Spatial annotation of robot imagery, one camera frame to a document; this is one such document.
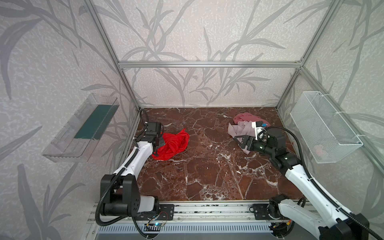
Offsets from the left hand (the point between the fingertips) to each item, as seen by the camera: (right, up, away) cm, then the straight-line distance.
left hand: (158, 137), depth 88 cm
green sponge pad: (-20, +9, -24) cm, 32 cm away
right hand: (+45, +3, -12) cm, 47 cm away
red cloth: (+9, -4, +1) cm, 10 cm away
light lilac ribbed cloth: (+53, +5, +11) cm, 55 cm away
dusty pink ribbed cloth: (+59, +13, +20) cm, 63 cm away
